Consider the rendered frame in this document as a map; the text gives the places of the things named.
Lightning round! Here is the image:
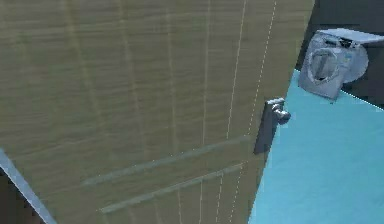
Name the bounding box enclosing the grey metal door handle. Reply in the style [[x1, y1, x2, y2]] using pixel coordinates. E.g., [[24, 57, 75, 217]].
[[253, 97, 292, 156]]

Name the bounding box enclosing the olive wooden room door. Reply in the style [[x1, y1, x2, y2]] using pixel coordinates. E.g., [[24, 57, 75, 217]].
[[0, 0, 316, 224]]

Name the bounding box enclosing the grey door frame strip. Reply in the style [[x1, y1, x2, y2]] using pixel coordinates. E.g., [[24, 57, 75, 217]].
[[0, 147, 58, 224]]

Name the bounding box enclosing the grey washing machine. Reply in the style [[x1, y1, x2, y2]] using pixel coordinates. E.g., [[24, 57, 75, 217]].
[[297, 28, 384, 101]]

